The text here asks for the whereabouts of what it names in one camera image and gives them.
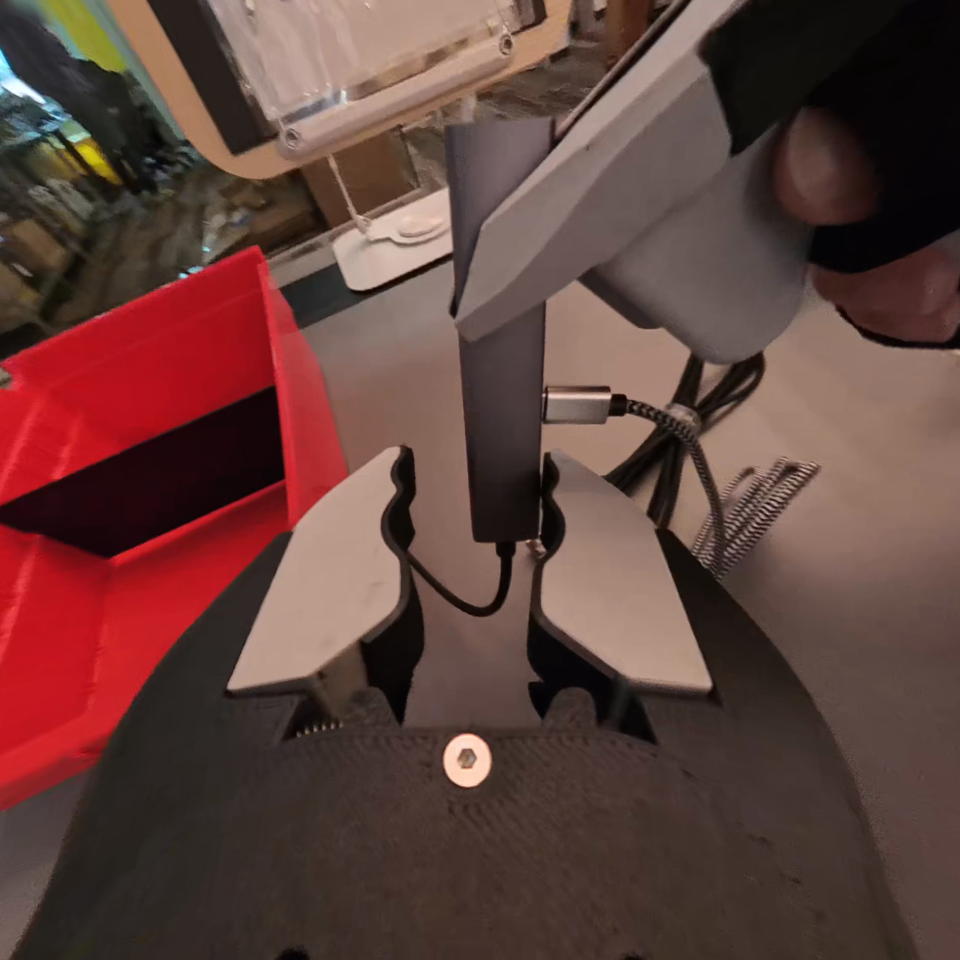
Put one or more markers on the rounded wooden sign board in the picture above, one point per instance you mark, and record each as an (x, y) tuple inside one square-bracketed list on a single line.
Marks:
[(172, 75)]

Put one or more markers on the storage shelves with boxes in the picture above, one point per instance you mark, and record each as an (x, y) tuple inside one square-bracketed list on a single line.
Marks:
[(90, 225)]

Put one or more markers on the cardboard box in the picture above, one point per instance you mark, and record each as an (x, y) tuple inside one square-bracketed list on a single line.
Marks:
[(375, 180)]

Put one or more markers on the white rounded base plate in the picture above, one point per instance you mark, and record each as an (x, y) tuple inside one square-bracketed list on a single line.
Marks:
[(382, 259)]

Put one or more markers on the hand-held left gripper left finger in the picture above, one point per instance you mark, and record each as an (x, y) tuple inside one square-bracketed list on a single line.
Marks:
[(330, 592)]

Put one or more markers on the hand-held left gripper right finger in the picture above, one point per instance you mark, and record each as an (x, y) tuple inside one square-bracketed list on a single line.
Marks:
[(607, 600)]

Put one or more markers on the person's right hand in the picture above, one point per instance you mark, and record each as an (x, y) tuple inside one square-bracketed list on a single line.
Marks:
[(825, 165)]

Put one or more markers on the red plastic bin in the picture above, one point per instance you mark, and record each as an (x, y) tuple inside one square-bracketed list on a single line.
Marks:
[(150, 345)]

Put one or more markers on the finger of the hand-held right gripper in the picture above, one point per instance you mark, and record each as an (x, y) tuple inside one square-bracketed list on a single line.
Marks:
[(616, 73), (600, 210)]

